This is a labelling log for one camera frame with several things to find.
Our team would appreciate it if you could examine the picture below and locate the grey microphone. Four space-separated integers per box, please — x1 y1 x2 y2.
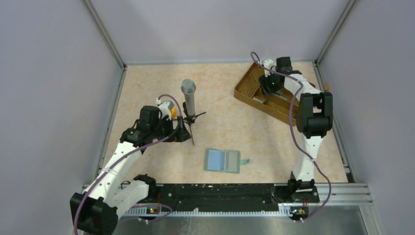
181 79 196 117

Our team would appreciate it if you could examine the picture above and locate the green card holder wallet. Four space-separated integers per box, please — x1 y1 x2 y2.
204 149 251 174

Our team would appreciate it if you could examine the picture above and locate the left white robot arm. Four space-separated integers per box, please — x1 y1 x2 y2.
70 101 190 235

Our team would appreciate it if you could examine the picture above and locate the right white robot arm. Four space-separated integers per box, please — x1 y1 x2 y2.
258 57 333 203

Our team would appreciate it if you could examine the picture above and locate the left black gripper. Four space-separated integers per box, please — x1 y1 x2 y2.
150 115 191 142

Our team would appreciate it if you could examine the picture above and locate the brown woven cutlery tray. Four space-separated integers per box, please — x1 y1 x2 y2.
234 63 300 126

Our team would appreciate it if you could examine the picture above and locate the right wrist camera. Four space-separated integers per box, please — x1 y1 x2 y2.
262 59 276 77

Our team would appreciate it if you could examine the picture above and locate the small wooden block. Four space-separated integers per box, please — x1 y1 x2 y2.
322 83 329 92

